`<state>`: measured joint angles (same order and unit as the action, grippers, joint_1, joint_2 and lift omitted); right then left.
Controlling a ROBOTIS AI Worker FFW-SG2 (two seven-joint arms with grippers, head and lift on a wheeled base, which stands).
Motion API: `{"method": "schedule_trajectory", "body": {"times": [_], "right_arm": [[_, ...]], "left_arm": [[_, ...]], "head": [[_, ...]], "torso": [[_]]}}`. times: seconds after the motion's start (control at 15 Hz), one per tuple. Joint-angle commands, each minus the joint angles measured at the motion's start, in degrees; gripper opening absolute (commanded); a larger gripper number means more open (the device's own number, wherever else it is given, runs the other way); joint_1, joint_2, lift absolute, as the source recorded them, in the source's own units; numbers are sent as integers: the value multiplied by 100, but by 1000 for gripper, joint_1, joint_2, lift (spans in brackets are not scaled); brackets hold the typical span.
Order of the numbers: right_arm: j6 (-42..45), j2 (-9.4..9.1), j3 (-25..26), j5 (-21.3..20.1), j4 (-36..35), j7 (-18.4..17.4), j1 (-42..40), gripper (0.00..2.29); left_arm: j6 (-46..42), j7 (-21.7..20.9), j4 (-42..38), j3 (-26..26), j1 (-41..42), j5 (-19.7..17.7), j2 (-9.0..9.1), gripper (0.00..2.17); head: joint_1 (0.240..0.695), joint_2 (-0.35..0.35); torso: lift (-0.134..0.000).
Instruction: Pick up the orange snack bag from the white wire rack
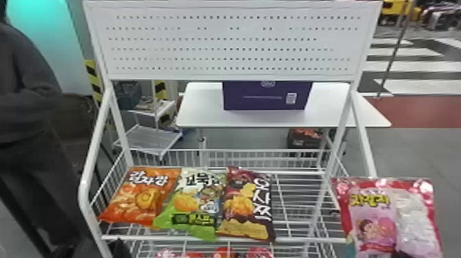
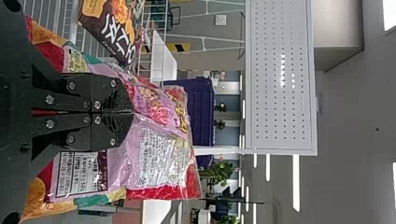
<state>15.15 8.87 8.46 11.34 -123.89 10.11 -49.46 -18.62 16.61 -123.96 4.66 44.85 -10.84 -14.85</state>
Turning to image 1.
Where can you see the green snack packet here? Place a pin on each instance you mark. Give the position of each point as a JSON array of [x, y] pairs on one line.
[[191, 205]]

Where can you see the yellow black striped post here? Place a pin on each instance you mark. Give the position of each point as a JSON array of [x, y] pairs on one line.
[[93, 77], [160, 90]]

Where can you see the orange snack packet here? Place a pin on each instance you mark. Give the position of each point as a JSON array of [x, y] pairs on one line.
[[138, 196]]

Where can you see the purple box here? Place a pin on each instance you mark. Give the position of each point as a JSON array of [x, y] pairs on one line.
[[266, 95]]

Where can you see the person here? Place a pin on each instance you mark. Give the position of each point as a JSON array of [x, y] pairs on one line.
[[25, 108]]

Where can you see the white side table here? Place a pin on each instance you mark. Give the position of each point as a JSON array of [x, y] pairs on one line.
[[205, 108]]

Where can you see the dark red snack packet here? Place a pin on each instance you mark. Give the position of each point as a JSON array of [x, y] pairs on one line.
[[246, 205]]

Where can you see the black and red box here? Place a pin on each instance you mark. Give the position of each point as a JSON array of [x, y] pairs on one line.
[[304, 138]]

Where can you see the pink snack packet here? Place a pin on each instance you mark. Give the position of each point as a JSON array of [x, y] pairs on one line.
[[389, 219]]

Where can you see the grey pole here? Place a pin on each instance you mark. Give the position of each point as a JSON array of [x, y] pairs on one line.
[[394, 50]]

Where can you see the white shelf trolley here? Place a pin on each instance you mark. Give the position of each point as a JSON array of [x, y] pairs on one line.
[[151, 138]]

